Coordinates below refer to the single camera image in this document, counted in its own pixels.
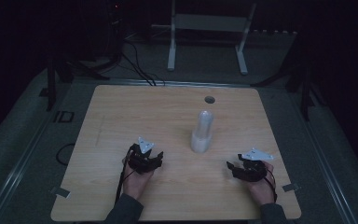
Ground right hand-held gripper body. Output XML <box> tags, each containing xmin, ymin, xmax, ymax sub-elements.
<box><xmin>231</xmin><ymin>147</ymin><xmax>275</xmax><ymax>183</ymax></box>

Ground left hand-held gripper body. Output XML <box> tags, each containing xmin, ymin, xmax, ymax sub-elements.
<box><xmin>127</xmin><ymin>135</ymin><xmax>164</xmax><ymax>175</ymax></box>

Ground white plastic bottle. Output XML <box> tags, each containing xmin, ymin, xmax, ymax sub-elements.
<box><xmin>196</xmin><ymin>109</ymin><xmax>215</xmax><ymax>139</ymax></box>

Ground person's left hand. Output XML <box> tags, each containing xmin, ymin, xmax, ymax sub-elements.
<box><xmin>121</xmin><ymin>156</ymin><xmax>155</xmax><ymax>201</ymax></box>

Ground person's right hand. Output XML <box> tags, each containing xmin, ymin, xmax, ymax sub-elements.
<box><xmin>245</xmin><ymin>161</ymin><xmax>278</xmax><ymax>206</ymax></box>

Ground grey tape piece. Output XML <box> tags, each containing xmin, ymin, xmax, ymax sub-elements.
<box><xmin>282</xmin><ymin>182</ymin><xmax>301</xmax><ymax>193</ymax></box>
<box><xmin>49</xmin><ymin>186</ymin><xmax>72</xmax><ymax>200</ymax></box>

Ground black tripod stand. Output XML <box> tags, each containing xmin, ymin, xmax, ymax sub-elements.
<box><xmin>45</xmin><ymin>54</ymin><xmax>111</xmax><ymax>112</ymax></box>
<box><xmin>250</xmin><ymin>31</ymin><xmax>324</xmax><ymax>123</ymax></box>

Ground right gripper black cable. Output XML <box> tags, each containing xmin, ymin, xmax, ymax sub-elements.
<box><xmin>262</xmin><ymin>168</ymin><xmax>279</xmax><ymax>203</ymax></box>

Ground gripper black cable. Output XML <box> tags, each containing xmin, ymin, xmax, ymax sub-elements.
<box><xmin>262</xmin><ymin>168</ymin><xmax>279</xmax><ymax>203</ymax></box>
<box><xmin>115</xmin><ymin>146</ymin><xmax>138</xmax><ymax>203</ymax></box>

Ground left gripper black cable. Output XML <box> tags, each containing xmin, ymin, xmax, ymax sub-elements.
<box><xmin>115</xmin><ymin>146</ymin><xmax>138</xmax><ymax>203</ymax></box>

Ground black looped cable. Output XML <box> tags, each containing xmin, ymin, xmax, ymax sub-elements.
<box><xmin>55</xmin><ymin>142</ymin><xmax>76</xmax><ymax>167</ymax></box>

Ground black floor cables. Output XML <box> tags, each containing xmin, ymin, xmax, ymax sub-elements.
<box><xmin>119</xmin><ymin>38</ymin><xmax>166</xmax><ymax>87</ymax></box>

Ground white metal stand frame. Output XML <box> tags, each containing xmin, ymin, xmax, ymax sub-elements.
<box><xmin>166</xmin><ymin>0</ymin><xmax>258</xmax><ymax>77</ymax></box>

